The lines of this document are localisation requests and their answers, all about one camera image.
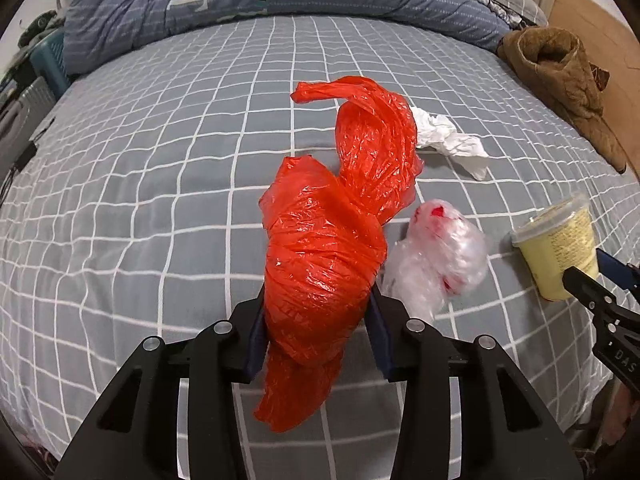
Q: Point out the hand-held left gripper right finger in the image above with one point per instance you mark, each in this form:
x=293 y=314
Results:
x=377 y=340

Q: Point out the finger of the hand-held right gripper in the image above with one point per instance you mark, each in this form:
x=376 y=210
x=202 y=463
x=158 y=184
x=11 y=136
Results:
x=590 y=290
x=617 y=270

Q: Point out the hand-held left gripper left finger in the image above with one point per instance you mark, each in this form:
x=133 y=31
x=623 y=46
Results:
x=256 y=345

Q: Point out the yellow cup with lid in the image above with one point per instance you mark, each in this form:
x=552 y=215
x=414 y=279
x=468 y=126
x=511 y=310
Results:
x=560 y=250

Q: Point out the red plastic bag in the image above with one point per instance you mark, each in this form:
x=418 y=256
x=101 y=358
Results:
x=320 y=260

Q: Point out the clear plastic bag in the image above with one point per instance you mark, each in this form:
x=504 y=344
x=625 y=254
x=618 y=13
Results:
x=440 y=255

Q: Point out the grey checked bed sheet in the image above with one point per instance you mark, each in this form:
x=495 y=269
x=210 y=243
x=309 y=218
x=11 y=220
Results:
x=150 y=185

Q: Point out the brown fleece coat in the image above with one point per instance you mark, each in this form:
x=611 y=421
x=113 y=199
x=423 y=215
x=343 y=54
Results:
x=560 y=75

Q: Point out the crumpled white tissue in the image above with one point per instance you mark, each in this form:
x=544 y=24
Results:
x=450 y=140

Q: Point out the grey suitcase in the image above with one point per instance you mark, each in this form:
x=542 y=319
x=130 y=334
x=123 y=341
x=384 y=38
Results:
x=25 y=105

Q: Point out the blue plastic stool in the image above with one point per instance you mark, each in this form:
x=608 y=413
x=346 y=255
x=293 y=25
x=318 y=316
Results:
x=50 y=60

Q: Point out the wooden bed frame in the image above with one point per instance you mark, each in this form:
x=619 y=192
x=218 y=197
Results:
x=600 y=35

